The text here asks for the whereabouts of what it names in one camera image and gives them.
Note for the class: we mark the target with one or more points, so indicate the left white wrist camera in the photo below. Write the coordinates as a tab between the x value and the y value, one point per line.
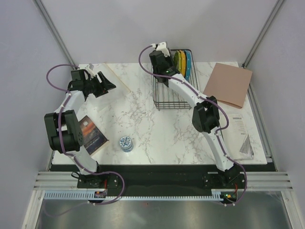
89	68

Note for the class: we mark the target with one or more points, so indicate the white slotted cable duct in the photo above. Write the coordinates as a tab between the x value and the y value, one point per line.
98	196

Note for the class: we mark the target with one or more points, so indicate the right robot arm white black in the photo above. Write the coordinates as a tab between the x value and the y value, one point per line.
206	117

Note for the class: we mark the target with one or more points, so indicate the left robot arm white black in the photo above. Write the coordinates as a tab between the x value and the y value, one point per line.
63	129

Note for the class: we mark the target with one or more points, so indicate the green polka dot plate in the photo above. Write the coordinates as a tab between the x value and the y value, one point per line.
177	60

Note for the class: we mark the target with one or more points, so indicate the orange polka dot plate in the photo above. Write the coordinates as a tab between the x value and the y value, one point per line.
182	67

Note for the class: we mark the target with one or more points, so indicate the white paper sheet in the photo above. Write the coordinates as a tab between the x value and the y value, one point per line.
241	137

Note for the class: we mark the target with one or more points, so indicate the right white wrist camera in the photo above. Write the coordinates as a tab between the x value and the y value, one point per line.
161	47

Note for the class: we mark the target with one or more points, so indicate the dark hardcover book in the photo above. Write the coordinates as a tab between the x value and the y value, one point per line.
93	139

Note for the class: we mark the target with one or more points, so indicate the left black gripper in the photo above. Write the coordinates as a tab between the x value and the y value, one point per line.
104	87

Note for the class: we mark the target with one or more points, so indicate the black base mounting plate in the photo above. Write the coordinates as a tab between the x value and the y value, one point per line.
168	180

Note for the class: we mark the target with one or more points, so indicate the black wire dish rack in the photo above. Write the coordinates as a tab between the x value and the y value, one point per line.
166	98

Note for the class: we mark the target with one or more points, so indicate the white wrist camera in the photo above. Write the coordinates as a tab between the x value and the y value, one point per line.
161	47
89	68

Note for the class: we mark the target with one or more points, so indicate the blue white ceramic cup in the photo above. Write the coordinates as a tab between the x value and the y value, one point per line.
126	144

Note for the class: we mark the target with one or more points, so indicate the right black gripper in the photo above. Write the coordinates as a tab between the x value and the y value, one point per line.
170	59

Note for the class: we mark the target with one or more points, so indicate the blue polka dot plate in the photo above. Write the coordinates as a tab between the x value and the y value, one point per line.
188	65

